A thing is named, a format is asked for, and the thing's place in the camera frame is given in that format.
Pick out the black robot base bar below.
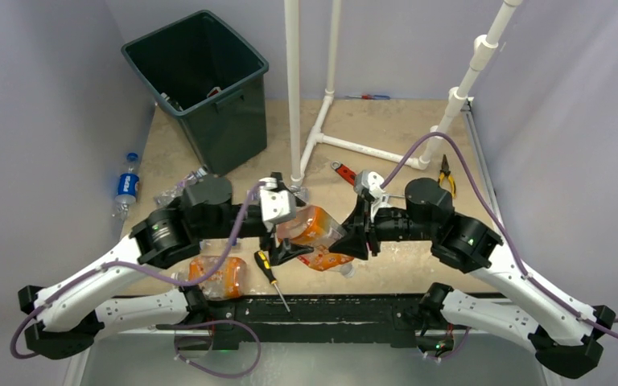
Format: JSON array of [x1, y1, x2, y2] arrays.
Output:
[[157, 293, 472, 351]]

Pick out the crushed clear bottle left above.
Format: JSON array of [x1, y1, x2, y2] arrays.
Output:
[[154, 166, 209, 208]]

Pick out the small red blue screwdriver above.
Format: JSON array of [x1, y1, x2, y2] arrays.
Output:
[[346, 94, 391, 101]]

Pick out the red gold label bottle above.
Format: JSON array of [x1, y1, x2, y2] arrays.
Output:
[[206, 86, 222, 98]]

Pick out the dark green plastic bin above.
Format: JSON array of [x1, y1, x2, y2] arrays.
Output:
[[121, 10, 269, 175]]

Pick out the white PVC pipe frame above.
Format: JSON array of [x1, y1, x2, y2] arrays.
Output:
[[282, 1, 528, 185]]

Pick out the Pepsi bottle by wall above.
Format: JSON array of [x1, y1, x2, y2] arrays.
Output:
[[113, 152, 140, 220]]

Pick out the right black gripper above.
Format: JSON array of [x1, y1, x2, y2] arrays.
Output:
[[329, 196, 435, 258]]

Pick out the yellow black pliers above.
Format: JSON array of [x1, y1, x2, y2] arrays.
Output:
[[438, 154, 457, 199]]

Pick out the clear bottle white cap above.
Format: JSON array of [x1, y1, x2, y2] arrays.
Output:
[[161, 92, 183, 112]]

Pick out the yellow black screwdriver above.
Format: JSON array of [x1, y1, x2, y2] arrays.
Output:
[[253, 251, 291, 314]]

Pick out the orange label bottle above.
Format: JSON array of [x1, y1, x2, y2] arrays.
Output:
[[171, 256, 248, 301], [277, 205, 356, 278]]

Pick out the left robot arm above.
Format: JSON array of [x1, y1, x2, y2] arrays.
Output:
[[10, 172, 305, 360]]

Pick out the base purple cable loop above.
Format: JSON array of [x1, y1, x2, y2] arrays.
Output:
[[173, 319, 263, 380]]

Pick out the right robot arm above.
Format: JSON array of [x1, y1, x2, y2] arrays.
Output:
[[331, 172, 616, 379]]

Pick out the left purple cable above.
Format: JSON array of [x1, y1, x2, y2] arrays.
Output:
[[9, 182, 269, 360]]

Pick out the red handle adjustable wrench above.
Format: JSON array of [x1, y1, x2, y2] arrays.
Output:
[[331, 161, 356, 187]]

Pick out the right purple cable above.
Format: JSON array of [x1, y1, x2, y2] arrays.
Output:
[[381, 132, 618, 350]]

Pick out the clear small water bottle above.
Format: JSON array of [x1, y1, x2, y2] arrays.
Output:
[[288, 186, 309, 207]]

